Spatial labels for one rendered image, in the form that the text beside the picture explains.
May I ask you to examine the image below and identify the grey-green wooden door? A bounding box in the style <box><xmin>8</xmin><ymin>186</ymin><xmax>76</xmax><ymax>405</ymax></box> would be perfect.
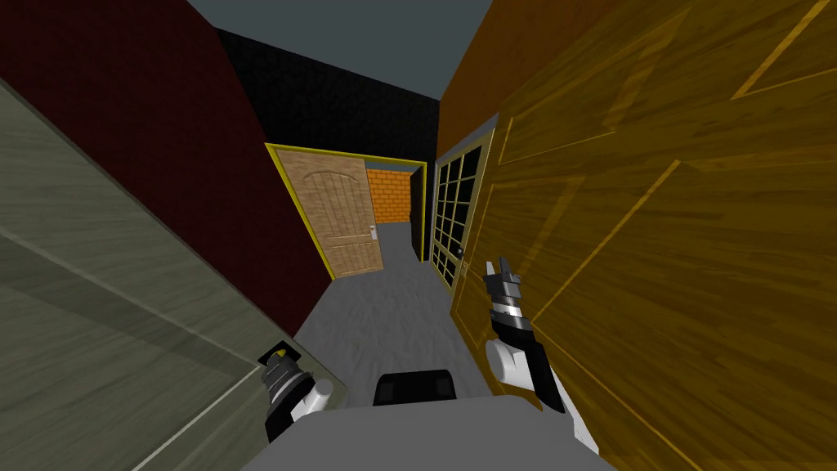
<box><xmin>0</xmin><ymin>77</ymin><xmax>349</xmax><ymax>471</ymax></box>

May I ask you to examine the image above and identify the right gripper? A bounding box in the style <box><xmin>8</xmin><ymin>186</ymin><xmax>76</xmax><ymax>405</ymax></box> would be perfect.
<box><xmin>483</xmin><ymin>255</ymin><xmax>525</xmax><ymax>305</ymax></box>

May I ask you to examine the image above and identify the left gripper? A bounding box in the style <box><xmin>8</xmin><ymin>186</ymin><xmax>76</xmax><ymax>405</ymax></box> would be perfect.
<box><xmin>261</xmin><ymin>359</ymin><xmax>306</xmax><ymax>390</ymax></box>

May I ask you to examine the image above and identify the light wooden arched-panel door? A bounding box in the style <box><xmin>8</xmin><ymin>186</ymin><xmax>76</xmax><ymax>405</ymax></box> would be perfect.
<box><xmin>275</xmin><ymin>149</ymin><xmax>386</xmax><ymax>280</ymax></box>

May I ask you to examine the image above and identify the dark brown wooden door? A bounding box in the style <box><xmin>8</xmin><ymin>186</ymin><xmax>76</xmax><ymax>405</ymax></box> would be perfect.
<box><xmin>450</xmin><ymin>0</ymin><xmax>837</xmax><ymax>471</ymax></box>

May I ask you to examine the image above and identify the glass-paned door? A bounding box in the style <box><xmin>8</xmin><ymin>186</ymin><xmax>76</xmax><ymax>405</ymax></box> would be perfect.
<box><xmin>430</xmin><ymin>129</ymin><xmax>495</xmax><ymax>294</ymax></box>

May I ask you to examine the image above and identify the black and yellow door handle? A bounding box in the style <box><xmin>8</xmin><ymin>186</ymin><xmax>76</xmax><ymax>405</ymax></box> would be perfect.
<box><xmin>257</xmin><ymin>339</ymin><xmax>305</xmax><ymax>369</ymax></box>

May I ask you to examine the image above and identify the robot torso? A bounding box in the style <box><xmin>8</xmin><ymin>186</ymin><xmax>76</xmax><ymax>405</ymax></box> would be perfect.
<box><xmin>240</xmin><ymin>369</ymin><xmax>617</xmax><ymax>471</ymax></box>

